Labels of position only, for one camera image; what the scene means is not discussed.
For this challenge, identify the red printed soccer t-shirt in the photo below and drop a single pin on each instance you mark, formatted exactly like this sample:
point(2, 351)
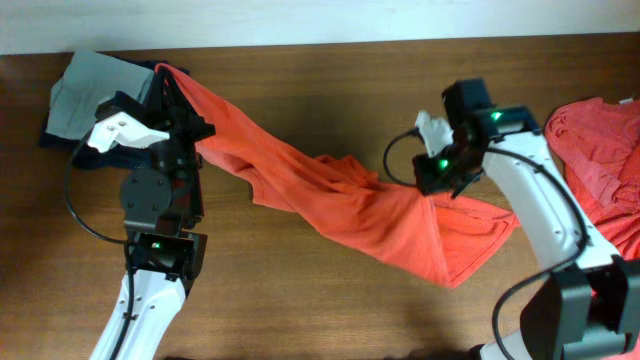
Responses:
point(440, 239)

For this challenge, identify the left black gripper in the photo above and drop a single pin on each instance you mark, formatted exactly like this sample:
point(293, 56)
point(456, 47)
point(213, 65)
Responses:
point(172, 112)

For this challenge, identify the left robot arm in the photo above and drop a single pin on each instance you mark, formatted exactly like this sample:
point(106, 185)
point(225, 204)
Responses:
point(162, 203)

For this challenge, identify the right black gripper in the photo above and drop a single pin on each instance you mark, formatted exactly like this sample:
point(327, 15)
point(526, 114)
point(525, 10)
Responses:
point(429, 181)

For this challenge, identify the red garment at right edge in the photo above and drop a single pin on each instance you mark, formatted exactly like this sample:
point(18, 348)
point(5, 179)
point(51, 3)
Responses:
point(599, 146)

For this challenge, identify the folded light grey garment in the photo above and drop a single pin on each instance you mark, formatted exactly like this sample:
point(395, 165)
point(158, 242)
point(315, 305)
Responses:
point(90, 79)

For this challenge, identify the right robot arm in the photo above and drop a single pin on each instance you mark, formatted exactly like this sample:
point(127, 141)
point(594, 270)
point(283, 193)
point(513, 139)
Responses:
point(584, 302)

